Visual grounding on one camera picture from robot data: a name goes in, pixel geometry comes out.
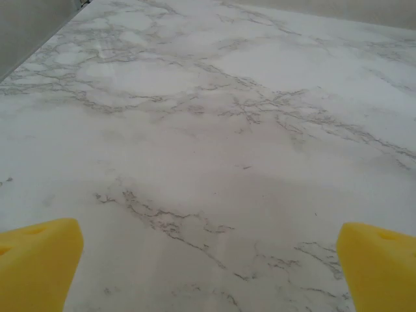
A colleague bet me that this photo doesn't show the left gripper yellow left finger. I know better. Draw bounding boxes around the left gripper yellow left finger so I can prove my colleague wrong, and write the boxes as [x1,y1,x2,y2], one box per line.
[0,217,85,312]

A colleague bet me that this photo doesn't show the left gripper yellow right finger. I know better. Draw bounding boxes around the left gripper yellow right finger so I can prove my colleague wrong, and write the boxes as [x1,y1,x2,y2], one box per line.
[335,222,416,312]

